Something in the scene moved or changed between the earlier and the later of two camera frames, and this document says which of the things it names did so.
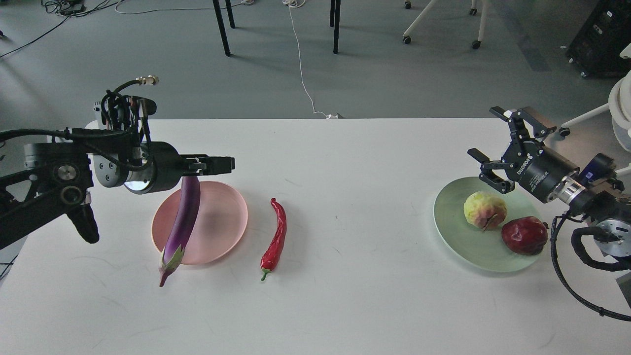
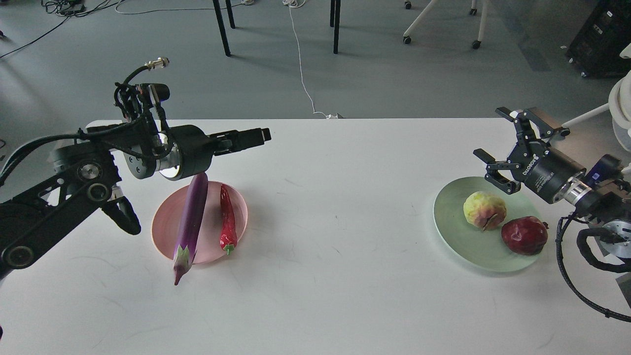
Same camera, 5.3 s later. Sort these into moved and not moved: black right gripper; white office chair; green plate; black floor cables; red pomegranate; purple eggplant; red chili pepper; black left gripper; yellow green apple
Moved: red chili pepper; purple eggplant; black left gripper
Not moved: black right gripper; black floor cables; red pomegranate; green plate; white office chair; yellow green apple
